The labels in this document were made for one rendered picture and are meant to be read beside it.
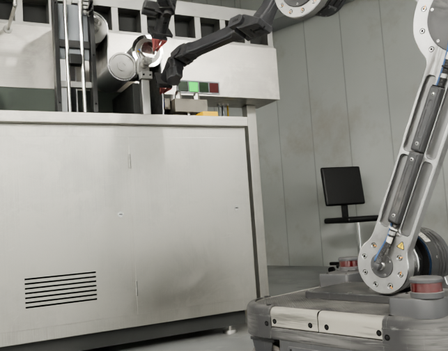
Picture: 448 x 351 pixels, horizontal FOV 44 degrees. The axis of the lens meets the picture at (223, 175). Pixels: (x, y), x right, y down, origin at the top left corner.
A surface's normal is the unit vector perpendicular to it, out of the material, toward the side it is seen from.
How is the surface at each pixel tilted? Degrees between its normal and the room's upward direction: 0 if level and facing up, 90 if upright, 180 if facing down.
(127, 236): 90
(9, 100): 90
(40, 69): 90
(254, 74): 90
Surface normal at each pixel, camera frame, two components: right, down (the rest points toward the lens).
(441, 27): -0.73, 0.00
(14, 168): 0.45, -0.11
